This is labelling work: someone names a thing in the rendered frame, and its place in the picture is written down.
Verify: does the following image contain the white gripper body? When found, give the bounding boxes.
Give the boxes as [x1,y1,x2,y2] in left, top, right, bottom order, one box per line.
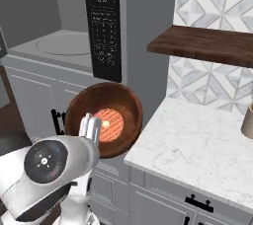
[78,112,103,146]

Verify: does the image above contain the round orange waffle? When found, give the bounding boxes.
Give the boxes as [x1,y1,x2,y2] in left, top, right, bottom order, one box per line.
[92,108,126,143]

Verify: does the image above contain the grey cupboard door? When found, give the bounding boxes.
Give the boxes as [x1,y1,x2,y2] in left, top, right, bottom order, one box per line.
[129,184,198,225]
[7,67,60,138]
[57,79,87,118]

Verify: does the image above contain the brown wooden bowl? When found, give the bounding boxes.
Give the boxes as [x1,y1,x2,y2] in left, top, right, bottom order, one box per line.
[63,82,144,160]

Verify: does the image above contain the grey microwave with black panel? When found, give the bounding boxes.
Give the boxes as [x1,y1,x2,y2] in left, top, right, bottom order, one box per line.
[0,0,128,84]

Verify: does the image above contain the grey drawer front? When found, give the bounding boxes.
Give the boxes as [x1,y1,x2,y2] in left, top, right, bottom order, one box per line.
[93,160,130,185]
[143,172,253,225]

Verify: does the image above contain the dark wooden shelf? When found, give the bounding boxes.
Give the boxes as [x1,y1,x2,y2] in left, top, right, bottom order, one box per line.
[146,25,253,69]

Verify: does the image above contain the beige utensil pot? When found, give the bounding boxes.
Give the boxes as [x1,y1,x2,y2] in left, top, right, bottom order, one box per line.
[240,102,253,140]

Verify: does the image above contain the black drawer handle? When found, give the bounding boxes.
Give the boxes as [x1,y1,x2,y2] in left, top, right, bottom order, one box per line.
[184,193,215,214]

